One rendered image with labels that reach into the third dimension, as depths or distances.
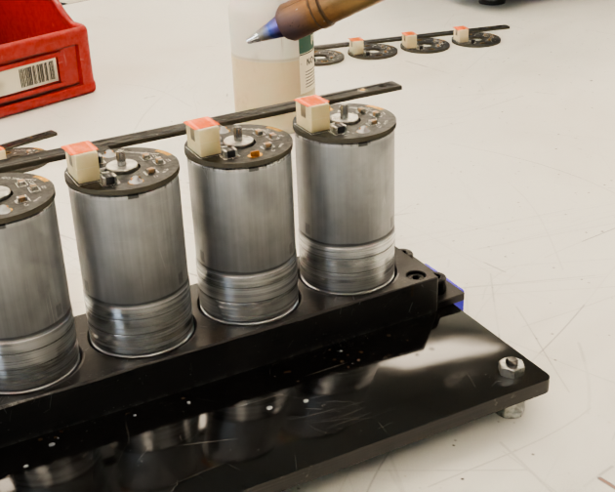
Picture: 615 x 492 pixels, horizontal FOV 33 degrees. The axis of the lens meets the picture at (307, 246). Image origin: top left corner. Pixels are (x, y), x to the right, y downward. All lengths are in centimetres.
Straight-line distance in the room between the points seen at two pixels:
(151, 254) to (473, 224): 14
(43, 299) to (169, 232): 3
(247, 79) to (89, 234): 20
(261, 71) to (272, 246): 18
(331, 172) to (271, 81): 17
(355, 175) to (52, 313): 8
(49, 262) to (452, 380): 9
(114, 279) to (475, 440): 9
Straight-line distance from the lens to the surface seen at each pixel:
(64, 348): 23
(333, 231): 25
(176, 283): 23
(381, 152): 25
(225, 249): 24
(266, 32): 22
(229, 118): 26
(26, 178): 23
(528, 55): 53
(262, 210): 23
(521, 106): 45
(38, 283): 22
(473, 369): 25
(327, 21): 21
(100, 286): 23
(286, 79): 41
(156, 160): 23
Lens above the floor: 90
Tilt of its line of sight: 27 degrees down
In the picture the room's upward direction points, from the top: 2 degrees counter-clockwise
